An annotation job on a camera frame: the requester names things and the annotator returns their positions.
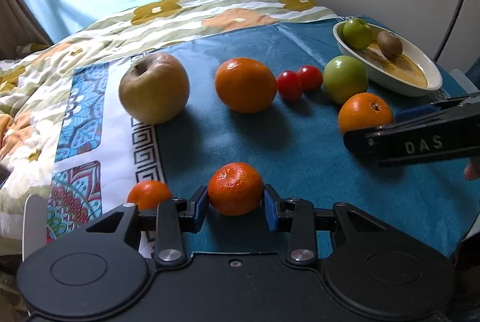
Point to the floral quilt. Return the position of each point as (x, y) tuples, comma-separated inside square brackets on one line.
[(112, 29)]

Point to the red cherry tomato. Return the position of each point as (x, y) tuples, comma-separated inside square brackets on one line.
[(310, 77), (289, 86)]

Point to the blue patterned blanket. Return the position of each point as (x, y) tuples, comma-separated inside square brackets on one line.
[(300, 157)]

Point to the small mandarin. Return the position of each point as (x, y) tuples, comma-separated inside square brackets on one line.
[(235, 189), (148, 194)]

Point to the brown curtain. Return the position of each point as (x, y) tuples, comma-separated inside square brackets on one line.
[(18, 14)]

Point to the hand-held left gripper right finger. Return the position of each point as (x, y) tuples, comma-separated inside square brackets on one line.
[(270, 209)]

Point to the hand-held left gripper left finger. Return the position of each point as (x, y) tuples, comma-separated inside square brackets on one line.
[(202, 207)]

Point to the white oval bowl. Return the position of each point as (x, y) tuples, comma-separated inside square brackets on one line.
[(416, 63)]

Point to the small green apple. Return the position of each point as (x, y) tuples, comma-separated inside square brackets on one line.
[(357, 33)]

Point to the large yellow-red apple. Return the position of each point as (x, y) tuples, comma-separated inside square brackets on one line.
[(153, 87)]

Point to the brown kiwi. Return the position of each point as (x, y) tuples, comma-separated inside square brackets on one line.
[(390, 43)]

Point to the person's right hand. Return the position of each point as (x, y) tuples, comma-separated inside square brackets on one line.
[(473, 171)]

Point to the large green apple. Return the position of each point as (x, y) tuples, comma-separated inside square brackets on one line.
[(345, 79)]

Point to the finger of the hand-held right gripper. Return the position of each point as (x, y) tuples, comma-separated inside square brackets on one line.
[(358, 144), (416, 112)]

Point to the large orange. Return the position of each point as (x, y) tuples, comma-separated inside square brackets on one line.
[(363, 114), (245, 85)]

